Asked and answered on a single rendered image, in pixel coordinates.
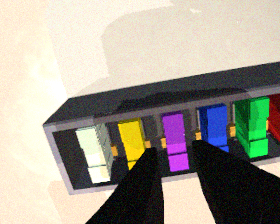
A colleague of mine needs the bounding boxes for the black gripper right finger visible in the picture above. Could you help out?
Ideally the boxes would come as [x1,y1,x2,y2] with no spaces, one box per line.
[192,140,280,224]

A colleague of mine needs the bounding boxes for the blue fuse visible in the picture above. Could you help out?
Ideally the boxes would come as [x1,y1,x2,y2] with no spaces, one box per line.
[199,103,229,152]

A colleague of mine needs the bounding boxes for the yellow fuse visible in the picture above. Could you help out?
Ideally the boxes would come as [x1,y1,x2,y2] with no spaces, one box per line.
[117,117,147,171]

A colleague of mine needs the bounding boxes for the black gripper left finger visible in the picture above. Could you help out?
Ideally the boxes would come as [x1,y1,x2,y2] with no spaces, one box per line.
[84,147,165,224]

